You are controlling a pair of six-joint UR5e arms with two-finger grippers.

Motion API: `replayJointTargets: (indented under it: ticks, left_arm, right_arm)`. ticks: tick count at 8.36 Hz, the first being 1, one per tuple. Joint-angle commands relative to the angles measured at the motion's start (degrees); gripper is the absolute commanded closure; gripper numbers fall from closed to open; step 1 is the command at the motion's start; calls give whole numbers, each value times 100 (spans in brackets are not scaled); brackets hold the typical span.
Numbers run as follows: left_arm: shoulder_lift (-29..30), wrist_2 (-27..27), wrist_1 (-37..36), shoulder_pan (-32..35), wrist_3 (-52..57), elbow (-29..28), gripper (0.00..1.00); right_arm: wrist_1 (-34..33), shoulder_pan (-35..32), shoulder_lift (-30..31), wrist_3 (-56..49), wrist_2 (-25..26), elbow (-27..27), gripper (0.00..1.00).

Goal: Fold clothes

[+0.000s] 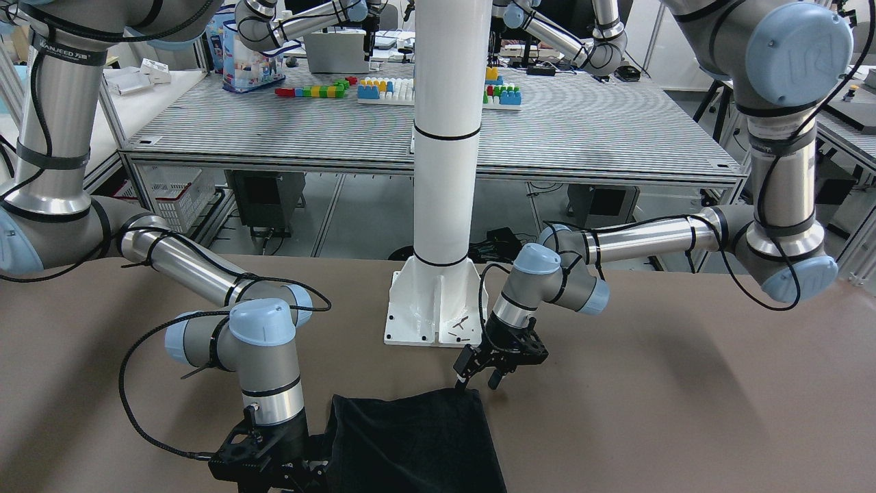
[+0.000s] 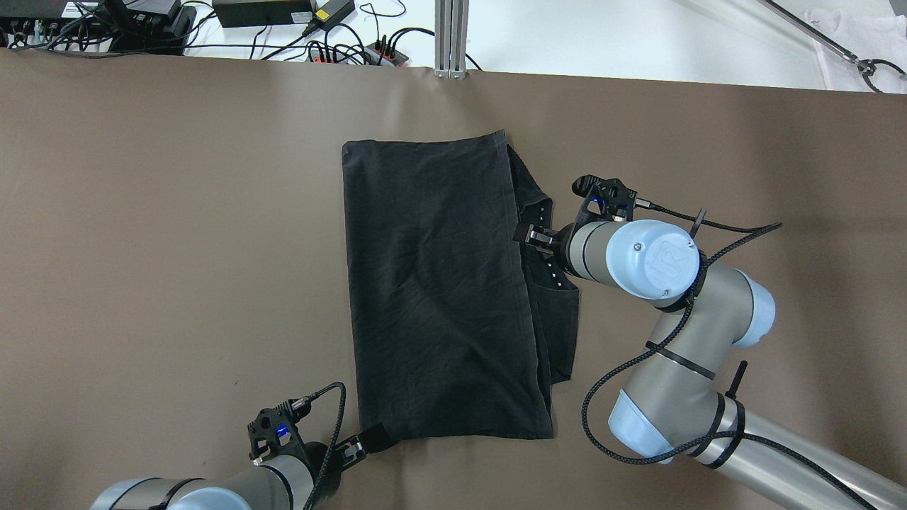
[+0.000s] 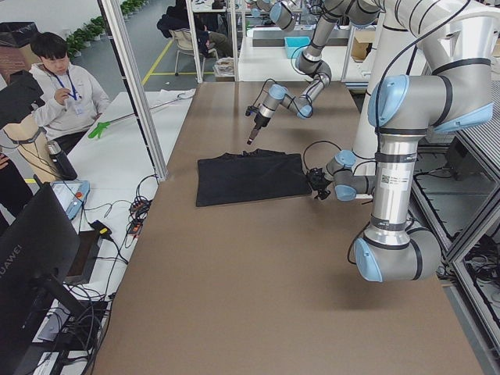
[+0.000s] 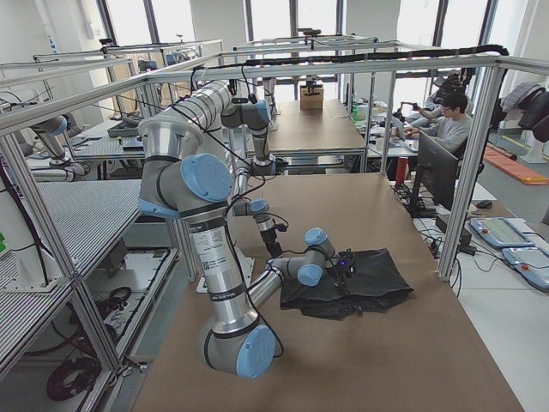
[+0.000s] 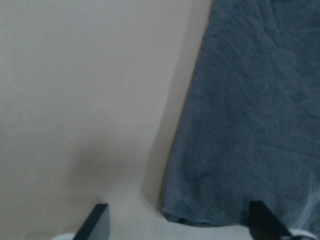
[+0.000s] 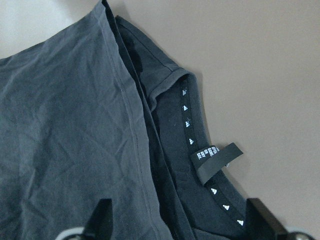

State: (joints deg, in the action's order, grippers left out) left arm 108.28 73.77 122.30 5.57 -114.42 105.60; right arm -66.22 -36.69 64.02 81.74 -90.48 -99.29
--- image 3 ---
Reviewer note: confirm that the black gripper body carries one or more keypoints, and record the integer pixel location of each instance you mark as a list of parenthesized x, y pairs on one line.
[(257, 124), (319, 181)]

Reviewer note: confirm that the black printed t-shirt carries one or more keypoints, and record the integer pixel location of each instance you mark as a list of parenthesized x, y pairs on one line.
[(250, 176)]

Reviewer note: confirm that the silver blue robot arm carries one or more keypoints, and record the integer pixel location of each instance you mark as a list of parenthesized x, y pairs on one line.
[(309, 62), (389, 250)]

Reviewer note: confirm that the blue plastic bin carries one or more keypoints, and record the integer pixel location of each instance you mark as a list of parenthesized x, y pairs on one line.
[(294, 44)]

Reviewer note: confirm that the metal reacher grabber stick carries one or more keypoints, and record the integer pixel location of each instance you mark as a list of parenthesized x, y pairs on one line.
[(180, 97)]

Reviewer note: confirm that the red grey power strip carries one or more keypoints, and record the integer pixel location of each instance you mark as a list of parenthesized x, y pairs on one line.
[(138, 212)]

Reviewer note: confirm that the green grabber claw tool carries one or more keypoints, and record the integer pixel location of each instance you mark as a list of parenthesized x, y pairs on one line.
[(99, 129)]

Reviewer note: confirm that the seated man in grey hoodie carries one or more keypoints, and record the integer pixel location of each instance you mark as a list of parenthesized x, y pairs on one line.
[(73, 98)]

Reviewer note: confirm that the blue white teach pendant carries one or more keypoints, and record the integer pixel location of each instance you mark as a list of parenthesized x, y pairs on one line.
[(71, 195)]

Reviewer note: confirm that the black water bottle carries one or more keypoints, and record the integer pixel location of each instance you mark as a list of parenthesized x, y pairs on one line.
[(61, 161)]

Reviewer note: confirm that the black computer monitor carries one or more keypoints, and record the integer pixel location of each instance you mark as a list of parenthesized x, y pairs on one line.
[(37, 252)]

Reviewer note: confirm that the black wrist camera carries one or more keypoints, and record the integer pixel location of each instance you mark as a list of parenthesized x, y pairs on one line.
[(315, 176), (251, 110)]

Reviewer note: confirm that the aluminium cage frame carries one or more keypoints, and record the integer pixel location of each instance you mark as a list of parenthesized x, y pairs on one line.
[(116, 30)]

